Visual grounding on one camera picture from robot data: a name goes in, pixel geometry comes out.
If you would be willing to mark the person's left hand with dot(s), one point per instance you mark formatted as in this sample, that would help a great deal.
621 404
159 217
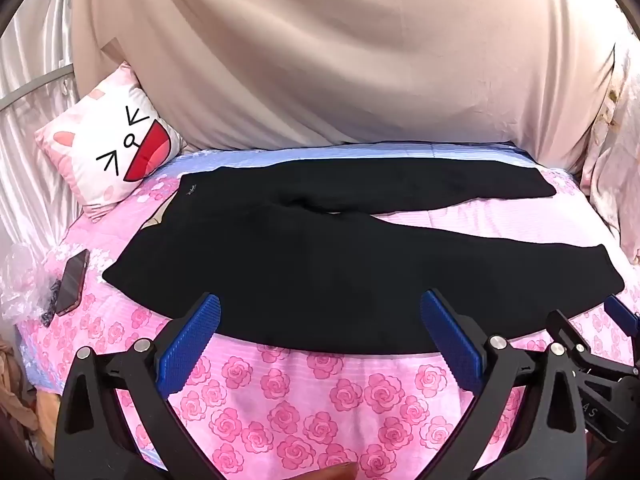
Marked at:
340 472

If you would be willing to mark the pink floral bed sheet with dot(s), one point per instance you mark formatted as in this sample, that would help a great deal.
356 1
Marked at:
300 410

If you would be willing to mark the brown crumpled cloth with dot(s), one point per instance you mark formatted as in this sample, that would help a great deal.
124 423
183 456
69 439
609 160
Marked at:
17 390

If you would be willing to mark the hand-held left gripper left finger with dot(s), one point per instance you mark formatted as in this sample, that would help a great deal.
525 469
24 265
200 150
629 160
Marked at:
192 340

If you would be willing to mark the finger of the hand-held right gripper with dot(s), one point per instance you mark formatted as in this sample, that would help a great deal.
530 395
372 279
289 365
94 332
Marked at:
621 312
567 332

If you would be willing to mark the white satin curtain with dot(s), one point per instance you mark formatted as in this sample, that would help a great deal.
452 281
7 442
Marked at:
30 35

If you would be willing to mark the beige draped cloth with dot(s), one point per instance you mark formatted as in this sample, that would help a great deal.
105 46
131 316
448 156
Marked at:
325 60

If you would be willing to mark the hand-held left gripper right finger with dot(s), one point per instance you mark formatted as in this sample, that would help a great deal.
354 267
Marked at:
452 340

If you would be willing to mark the clear plastic bag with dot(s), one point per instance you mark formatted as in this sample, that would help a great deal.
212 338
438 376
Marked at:
22 280

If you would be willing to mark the black pants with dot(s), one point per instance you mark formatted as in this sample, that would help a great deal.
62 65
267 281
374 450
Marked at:
300 270

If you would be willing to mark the grey metal rail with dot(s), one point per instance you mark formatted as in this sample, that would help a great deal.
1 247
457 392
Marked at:
35 87

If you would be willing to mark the dark smartphone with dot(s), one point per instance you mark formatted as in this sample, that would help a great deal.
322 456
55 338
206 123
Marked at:
72 282

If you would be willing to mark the cat face pillow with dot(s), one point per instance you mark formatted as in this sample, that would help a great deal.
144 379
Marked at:
95 135

